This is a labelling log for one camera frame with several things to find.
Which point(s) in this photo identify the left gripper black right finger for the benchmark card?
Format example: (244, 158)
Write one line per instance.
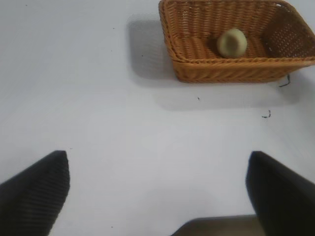
(283, 196)

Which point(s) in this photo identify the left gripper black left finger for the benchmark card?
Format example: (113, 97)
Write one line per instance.
(32, 196)

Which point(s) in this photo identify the brown woven wicker basket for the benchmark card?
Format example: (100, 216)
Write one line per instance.
(221, 70)

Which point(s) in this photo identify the short curled black thread scrap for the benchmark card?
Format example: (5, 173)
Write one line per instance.
(268, 115)

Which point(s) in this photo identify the long black thread scrap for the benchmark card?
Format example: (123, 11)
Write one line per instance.
(285, 83)

